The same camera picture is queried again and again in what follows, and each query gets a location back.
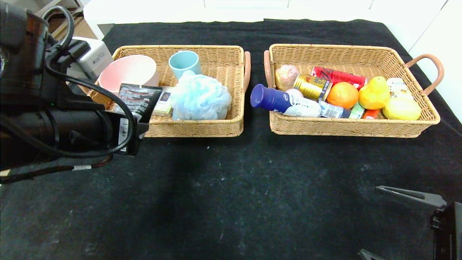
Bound green wrapped candy bar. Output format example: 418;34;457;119
348;102;365;120

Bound red cola can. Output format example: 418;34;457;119
311;66;368;91

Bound orange fruit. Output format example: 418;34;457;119
326;82;360;110

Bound pink fluffy pastry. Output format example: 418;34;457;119
275;65;300;91

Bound white yogurt bottle blue cap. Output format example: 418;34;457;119
250;83;322;118

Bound white snack packet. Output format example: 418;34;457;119
386;78;414;101

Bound thin left arm cable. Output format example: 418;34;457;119
0;155;113;184

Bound light blue bath loofah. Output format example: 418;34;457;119
170;70;232;121

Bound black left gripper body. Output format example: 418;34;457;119
59;110;139;156

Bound playing card box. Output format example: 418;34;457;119
153;88;174;118

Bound gold drink can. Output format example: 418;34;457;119
293;74;332;103

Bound black cosmetic tube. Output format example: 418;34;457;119
118;83;163;121

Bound black left camera cable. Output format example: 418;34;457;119
42;5;137;158

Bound pink plastic bowl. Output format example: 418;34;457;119
98;55;159;92

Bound yellow toy pear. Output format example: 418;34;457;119
359;76;391;110

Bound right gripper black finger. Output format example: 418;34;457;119
374;185;448;209
357;248;386;260

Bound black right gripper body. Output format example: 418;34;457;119
430;201;462;260

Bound teal plastic cup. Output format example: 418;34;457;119
169;50;202;79

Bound small blue packet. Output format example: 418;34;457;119
318;101;350;119

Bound woven wicker basket brown handles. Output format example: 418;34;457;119
263;44;444;138
87;45;251;138

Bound yellow lemon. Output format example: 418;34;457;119
383;97;422;121

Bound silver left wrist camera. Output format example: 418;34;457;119
72;36;114;80

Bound grey metal shelf unit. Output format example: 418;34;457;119
34;0;87;40

